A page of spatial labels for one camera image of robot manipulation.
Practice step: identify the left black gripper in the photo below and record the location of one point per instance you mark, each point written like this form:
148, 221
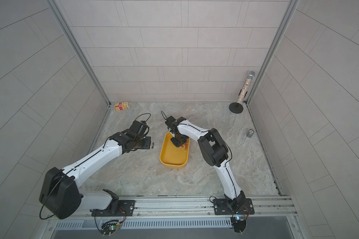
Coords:
148, 142

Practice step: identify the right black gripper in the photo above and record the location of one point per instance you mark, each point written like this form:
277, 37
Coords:
177, 143

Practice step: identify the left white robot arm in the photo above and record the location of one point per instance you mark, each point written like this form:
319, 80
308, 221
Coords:
60, 190

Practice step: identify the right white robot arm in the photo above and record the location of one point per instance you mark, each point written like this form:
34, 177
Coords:
215, 152

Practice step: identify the yellow plastic storage box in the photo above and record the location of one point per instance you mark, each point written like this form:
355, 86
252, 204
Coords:
171, 156

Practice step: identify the small red yellow box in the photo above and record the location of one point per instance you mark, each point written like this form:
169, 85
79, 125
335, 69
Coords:
121, 106

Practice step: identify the red orange battery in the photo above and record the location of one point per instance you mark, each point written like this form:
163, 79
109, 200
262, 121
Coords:
185, 146

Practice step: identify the black stand crystal tube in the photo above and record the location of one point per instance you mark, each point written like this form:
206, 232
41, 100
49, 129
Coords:
237, 107

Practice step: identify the wrapped poker chip stack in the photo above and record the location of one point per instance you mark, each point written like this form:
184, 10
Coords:
250, 133

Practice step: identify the left circuit board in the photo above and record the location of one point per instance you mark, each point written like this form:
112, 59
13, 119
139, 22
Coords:
109, 227

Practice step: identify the circuit board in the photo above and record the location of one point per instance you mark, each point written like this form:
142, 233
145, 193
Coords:
109, 227
238, 224

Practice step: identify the right circuit board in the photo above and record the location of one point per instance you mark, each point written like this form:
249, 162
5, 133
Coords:
238, 224

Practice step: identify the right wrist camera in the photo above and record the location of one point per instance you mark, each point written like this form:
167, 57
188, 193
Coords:
170, 121

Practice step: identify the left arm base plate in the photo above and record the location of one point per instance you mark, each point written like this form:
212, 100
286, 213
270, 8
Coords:
117, 208

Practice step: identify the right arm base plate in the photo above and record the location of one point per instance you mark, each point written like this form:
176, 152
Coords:
228, 207

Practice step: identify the aluminium rail frame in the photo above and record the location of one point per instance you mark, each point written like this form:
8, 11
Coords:
183, 217

